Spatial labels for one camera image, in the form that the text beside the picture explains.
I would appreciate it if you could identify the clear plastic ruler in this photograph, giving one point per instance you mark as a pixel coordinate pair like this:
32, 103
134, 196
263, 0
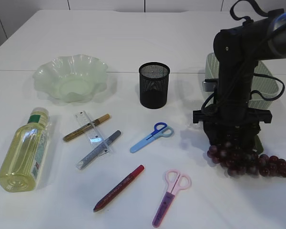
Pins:
93, 136

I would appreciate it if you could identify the black mesh pen cup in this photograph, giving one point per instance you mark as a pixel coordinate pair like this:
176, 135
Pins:
153, 84

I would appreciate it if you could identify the green wavy glass plate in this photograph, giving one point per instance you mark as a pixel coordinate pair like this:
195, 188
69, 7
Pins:
76, 78

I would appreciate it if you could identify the purple artificial grape bunch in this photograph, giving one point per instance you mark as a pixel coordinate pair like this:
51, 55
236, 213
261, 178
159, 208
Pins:
239, 161

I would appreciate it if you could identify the red marker pen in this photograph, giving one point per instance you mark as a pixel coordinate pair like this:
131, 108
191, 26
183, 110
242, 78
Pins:
118, 189

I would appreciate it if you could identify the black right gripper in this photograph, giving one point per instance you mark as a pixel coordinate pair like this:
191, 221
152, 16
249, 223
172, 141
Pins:
239, 126

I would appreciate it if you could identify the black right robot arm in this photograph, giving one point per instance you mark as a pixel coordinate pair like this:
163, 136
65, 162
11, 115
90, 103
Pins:
238, 51

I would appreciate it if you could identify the yellow liquid plastic bottle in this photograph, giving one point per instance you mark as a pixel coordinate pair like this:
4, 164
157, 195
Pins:
23, 162

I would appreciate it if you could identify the gold marker pen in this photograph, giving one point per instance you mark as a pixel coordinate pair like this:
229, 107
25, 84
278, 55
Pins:
82, 130

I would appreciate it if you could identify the green plastic woven basket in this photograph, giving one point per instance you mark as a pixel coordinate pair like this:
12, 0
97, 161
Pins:
267, 87

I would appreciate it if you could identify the silver marker pen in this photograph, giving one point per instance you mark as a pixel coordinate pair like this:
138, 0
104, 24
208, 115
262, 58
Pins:
102, 147

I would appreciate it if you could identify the blue scissors with sheath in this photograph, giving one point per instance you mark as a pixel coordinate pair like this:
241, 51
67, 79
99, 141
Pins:
160, 129

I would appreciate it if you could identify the pink scissors purple sheath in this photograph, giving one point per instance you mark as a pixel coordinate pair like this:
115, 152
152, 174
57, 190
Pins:
176, 181

